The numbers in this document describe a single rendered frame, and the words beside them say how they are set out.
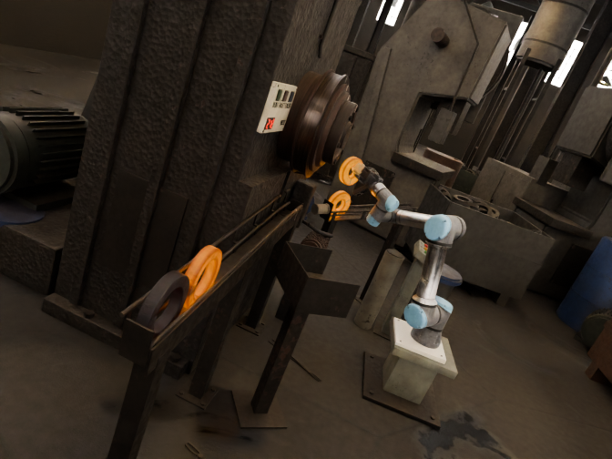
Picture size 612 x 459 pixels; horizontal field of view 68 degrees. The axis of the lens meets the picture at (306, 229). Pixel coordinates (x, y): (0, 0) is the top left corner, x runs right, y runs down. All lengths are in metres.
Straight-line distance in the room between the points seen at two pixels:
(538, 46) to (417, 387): 8.99
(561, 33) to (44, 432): 10.35
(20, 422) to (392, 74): 4.07
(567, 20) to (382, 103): 6.58
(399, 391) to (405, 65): 3.23
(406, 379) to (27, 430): 1.60
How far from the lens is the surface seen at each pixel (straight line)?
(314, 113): 1.83
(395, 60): 4.78
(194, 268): 1.24
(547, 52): 10.67
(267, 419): 1.99
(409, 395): 2.45
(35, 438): 1.77
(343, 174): 2.44
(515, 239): 4.32
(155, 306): 1.09
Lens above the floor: 1.32
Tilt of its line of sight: 18 degrees down
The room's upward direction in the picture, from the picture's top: 21 degrees clockwise
